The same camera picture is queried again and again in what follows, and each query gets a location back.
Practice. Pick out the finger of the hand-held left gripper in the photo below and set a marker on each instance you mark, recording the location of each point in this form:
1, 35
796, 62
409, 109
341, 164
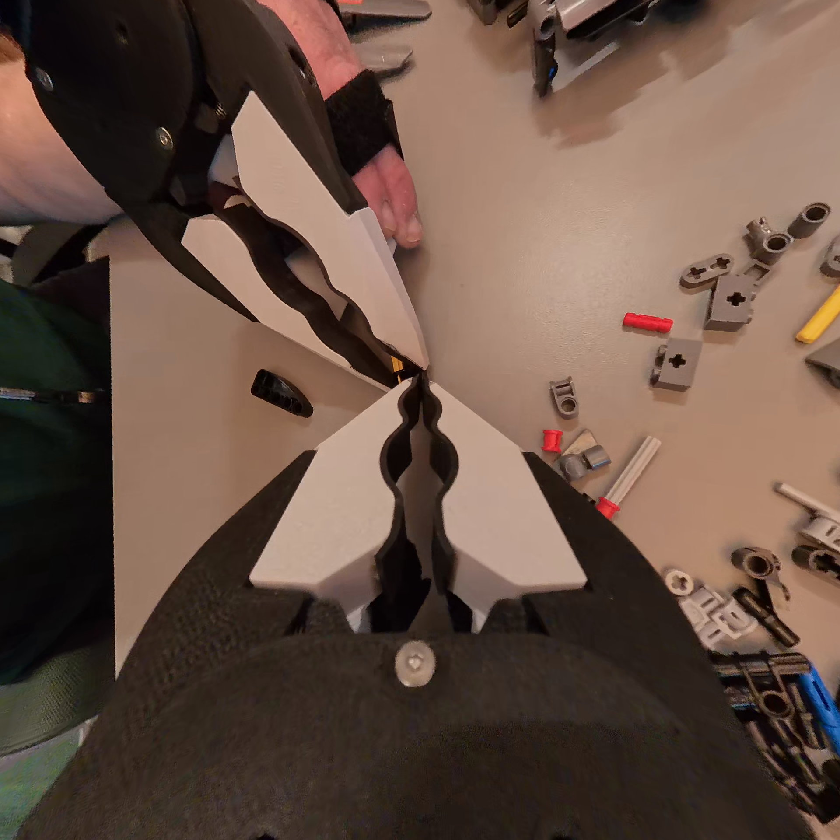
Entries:
229, 262
295, 177

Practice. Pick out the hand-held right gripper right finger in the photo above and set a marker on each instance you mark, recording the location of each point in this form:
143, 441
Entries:
512, 518

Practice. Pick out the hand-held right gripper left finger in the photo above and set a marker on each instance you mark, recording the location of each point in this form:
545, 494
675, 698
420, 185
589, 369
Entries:
328, 518

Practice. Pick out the grey winged lego subassembly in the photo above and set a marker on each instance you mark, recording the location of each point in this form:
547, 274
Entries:
387, 59

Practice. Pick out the yellow lego axle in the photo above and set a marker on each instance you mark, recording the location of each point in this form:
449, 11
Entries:
396, 365

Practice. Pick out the pile of lego pieces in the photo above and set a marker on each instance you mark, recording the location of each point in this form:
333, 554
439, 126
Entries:
728, 302

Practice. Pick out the partly built lego car model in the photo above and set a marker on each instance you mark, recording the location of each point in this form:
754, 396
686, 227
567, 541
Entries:
571, 16

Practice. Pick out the person's left hand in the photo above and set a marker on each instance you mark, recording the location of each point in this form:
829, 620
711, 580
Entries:
394, 197

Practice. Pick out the black mesh chair seat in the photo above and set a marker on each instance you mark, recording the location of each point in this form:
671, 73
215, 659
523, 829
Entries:
39, 709

